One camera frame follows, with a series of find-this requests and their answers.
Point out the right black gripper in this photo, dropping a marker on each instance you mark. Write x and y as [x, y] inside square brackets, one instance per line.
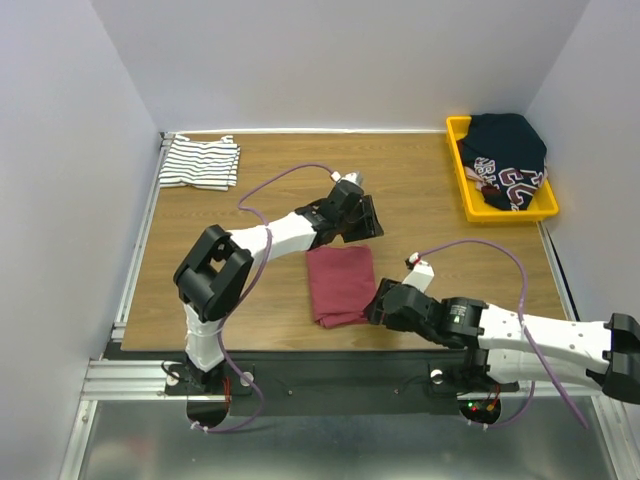
[378, 304]

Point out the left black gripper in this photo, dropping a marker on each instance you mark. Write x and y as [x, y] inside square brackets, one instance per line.
[369, 225]

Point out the maroon red tank top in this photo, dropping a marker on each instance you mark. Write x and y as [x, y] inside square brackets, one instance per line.
[341, 284]

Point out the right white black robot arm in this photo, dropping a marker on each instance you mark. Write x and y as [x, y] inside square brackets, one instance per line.
[504, 348]

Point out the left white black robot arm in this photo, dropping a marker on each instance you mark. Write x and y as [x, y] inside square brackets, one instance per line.
[213, 279]

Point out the navy printed tank top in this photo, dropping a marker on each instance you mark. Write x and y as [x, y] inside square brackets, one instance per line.
[510, 138]

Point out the striped white folded tank top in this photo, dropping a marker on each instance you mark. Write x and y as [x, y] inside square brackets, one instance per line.
[209, 165]

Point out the yellow plastic tray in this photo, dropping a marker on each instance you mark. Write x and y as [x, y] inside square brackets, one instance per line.
[491, 194]

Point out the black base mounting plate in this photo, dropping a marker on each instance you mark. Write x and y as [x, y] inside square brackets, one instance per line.
[308, 383]

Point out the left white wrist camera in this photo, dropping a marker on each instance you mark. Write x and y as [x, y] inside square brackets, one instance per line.
[355, 177]

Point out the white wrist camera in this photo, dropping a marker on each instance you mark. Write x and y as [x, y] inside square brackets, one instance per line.
[355, 177]
[420, 275]

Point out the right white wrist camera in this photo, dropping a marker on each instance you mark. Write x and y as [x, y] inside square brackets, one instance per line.
[420, 275]

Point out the aluminium rail frame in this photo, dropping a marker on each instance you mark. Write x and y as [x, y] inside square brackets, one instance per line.
[131, 429]

